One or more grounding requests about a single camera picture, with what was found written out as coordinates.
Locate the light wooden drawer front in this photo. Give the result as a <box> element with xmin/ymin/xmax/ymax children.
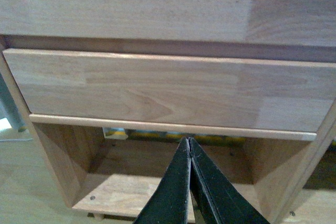
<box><xmin>3</xmin><ymin>49</ymin><xmax>335</xmax><ymax>141</ymax></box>

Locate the light wooden shelf cabinet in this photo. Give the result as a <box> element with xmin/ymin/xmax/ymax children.
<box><xmin>1</xmin><ymin>0</ymin><xmax>335</xmax><ymax>223</ymax></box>

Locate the grey metal table leg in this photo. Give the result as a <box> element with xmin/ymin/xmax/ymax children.
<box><xmin>1</xmin><ymin>75</ymin><xmax>27</xmax><ymax>132</ymax></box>

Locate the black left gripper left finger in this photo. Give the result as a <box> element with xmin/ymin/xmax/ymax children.
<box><xmin>134</xmin><ymin>138</ymin><xmax>191</xmax><ymax>223</ymax></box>

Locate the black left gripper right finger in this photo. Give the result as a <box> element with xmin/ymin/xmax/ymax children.
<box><xmin>188</xmin><ymin>138</ymin><xmax>269</xmax><ymax>223</ymax></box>

